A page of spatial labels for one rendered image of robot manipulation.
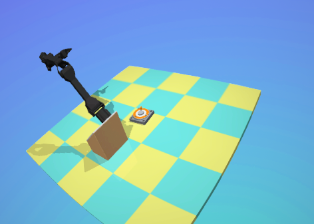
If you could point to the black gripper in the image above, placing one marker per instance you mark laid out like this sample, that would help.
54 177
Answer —
63 54

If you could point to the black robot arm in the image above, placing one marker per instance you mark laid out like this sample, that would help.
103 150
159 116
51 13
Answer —
68 74

